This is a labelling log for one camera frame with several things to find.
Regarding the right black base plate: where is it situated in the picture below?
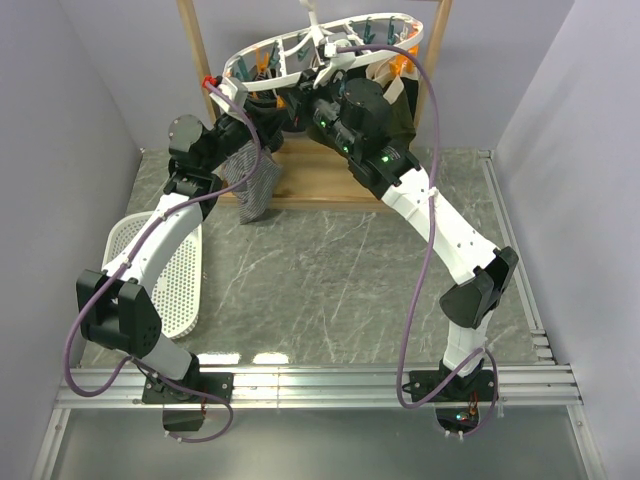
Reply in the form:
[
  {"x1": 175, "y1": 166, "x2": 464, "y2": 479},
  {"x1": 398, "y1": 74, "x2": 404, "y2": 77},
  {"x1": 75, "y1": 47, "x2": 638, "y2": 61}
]
[{"x1": 402, "y1": 369, "x2": 498, "y2": 403}]

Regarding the black box under rail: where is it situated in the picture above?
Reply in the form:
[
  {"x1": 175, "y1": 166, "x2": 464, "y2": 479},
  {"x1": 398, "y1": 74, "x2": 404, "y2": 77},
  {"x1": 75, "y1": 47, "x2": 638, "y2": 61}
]
[{"x1": 162, "y1": 410, "x2": 205, "y2": 433}]

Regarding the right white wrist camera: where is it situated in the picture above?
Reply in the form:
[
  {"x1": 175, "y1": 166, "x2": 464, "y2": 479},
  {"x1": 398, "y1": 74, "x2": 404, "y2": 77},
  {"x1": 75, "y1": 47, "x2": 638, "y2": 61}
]
[{"x1": 311, "y1": 29, "x2": 360, "y2": 89}]

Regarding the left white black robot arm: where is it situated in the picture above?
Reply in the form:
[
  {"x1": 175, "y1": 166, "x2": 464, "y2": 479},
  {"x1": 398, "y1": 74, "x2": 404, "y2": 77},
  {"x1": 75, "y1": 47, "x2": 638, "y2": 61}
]
[{"x1": 66, "y1": 100, "x2": 287, "y2": 402}]

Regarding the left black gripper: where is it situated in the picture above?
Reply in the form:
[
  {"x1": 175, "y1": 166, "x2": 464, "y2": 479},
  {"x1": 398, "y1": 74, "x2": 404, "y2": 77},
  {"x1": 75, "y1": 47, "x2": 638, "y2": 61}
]
[{"x1": 204, "y1": 97, "x2": 287, "y2": 173}]

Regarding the white round clip hanger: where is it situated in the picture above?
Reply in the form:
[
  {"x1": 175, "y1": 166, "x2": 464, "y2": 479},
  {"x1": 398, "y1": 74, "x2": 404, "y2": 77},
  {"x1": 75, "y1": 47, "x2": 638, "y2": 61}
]
[{"x1": 222, "y1": 1, "x2": 424, "y2": 93}]

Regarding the orange clothes peg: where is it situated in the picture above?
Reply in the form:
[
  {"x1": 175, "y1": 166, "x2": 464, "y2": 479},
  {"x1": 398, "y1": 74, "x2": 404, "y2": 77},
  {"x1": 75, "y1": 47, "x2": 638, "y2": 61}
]
[
  {"x1": 276, "y1": 95, "x2": 287, "y2": 110},
  {"x1": 388, "y1": 55, "x2": 420, "y2": 80}
]

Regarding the white perforated plastic basket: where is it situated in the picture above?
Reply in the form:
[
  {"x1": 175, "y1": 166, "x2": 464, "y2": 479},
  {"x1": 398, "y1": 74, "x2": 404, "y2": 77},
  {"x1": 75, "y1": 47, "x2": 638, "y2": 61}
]
[{"x1": 102, "y1": 212, "x2": 202, "y2": 340}]

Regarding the grey striped boxer underwear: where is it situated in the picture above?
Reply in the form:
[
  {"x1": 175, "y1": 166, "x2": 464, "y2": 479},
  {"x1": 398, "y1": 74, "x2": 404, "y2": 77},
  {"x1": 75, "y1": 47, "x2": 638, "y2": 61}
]
[{"x1": 219, "y1": 141, "x2": 282, "y2": 224}]

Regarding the wooden hanger stand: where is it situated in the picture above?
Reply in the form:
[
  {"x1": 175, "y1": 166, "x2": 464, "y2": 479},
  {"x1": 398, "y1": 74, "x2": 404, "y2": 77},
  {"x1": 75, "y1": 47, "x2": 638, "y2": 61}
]
[{"x1": 176, "y1": 1, "x2": 453, "y2": 211}]

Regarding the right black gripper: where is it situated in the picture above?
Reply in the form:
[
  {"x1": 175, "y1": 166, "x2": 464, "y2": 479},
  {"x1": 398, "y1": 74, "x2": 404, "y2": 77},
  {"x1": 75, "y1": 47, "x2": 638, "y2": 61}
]
[{"x1": 275, "y1": 67, "x2": 359, "y2": 158}]

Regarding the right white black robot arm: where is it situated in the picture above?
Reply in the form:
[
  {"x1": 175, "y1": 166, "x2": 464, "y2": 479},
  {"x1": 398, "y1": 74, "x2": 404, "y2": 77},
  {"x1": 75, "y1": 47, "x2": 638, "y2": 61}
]
[{"x1": 280, "y1": 72, "x2": 519, "y2": 400}]

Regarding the aluminium mounting rail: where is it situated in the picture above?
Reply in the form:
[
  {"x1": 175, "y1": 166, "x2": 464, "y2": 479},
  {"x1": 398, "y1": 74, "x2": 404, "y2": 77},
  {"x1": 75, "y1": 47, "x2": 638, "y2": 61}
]
[{"x1": 33, "y1": 365, "x2": 606, "y2": 479}]

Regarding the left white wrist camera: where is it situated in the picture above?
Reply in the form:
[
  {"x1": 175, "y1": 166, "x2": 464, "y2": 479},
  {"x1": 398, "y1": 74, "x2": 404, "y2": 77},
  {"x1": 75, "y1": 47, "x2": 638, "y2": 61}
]
[{"x1": 202, "y1": 75, "x2": 248, "y2": 112}]

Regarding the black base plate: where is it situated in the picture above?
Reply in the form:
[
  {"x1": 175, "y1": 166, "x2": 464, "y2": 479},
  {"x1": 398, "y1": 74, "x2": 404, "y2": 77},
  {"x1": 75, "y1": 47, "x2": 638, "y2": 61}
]
[
  {"x1": 402, "y1": 369, "x2": 498, "y2": 403},
  {"x1": 142, "y1": 372, "x2": 234, "y2": 405}
]

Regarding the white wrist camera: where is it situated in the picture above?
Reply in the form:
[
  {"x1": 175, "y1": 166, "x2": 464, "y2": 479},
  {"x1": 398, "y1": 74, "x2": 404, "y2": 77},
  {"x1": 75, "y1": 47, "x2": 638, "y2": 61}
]
[
  {"x1": 311, "y1": 29, "x2": 360, "y2": 89},
  {"x1": 202, "y1": 75, "x2": 248, "y2": 112}
]

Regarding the olive green hanging underwear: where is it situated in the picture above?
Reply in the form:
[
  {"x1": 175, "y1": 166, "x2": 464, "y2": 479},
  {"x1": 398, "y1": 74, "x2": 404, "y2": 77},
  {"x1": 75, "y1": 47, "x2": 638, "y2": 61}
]
[{"x1": 365, "y1": 56, "x2": 420, "y2": 144}]

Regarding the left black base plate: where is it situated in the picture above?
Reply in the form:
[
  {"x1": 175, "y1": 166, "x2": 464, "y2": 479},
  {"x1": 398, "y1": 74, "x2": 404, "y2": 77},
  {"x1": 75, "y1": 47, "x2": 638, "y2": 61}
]
[{"x1": 142, "y1": 372, "x2": 234, "y2": 405}]

